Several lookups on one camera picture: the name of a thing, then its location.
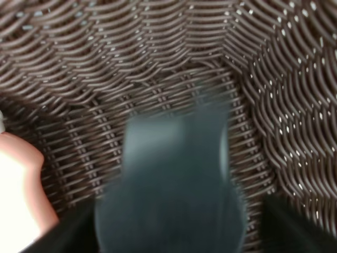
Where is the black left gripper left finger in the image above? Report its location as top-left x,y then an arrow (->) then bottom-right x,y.
23,205 -> 99,253

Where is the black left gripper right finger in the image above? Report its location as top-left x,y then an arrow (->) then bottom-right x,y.
260,195 -> 336,253

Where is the pink detergent bottle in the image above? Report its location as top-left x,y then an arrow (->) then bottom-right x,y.
1,122 -> 59,252

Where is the dark green pump bottle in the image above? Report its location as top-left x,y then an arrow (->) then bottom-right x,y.
94,81 -> 248,253

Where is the dark brown wicker basket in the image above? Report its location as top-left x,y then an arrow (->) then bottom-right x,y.
1,1 -> 336,252

